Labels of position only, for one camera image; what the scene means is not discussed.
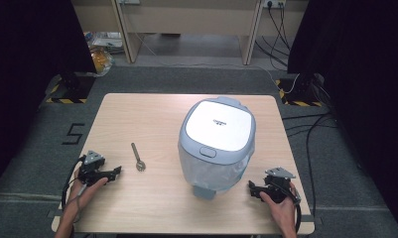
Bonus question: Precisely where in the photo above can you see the person's left hand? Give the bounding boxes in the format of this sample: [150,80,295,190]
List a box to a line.
[68,168,109,213]

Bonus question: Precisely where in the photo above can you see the black curtain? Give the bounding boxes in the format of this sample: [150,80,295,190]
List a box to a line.
[287,0,398,238]
[0,0,97,196]

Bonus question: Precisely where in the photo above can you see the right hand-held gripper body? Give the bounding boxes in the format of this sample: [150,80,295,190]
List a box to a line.
[264,167,302,204]

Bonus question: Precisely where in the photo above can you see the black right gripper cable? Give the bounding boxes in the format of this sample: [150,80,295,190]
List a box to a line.
[293,194,303,233]

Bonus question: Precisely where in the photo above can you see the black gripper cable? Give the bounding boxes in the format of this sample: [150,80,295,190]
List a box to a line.
[61,155,87,212]
[293,194,303,233]

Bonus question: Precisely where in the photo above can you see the black cables from wall socket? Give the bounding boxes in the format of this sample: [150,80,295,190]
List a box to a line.
[254,1,293,67]

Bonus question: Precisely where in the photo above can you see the white floor cable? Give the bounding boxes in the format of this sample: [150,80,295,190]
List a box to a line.
[133,32,301,94]

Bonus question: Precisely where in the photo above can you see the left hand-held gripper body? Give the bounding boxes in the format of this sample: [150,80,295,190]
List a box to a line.
[77,150,107,186]

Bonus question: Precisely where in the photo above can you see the white wall socket strip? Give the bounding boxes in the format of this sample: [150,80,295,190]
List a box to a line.
[262,0,288,9]

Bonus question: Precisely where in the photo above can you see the long black floor cable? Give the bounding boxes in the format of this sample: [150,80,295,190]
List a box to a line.
[305,112,334,218]

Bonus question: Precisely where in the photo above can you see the black floor cables bundle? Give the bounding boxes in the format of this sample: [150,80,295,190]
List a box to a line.
[281,112,339,139]

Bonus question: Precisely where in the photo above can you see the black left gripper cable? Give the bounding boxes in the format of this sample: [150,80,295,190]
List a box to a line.
[61,155,87,212]

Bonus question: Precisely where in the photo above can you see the blue-grey rice container white lid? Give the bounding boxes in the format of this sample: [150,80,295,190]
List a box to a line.
[177,95,257,201]

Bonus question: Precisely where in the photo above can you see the metal spoon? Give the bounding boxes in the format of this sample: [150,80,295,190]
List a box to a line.
[130,142,147,173]

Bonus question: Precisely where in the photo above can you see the grey left gripper cable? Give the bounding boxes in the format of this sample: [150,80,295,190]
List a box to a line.
[71,183,88,224]

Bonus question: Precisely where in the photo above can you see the clear plastic bag with clutter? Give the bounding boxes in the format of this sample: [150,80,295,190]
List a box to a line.
[82,31,125,77]

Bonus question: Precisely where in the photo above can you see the black stand base striped tape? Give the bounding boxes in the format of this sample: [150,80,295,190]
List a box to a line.
[45,72,97,104]
[275,72,324,108]

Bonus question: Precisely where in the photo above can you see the person's right hand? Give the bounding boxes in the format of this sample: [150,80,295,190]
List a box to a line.
[259,181,299,230]

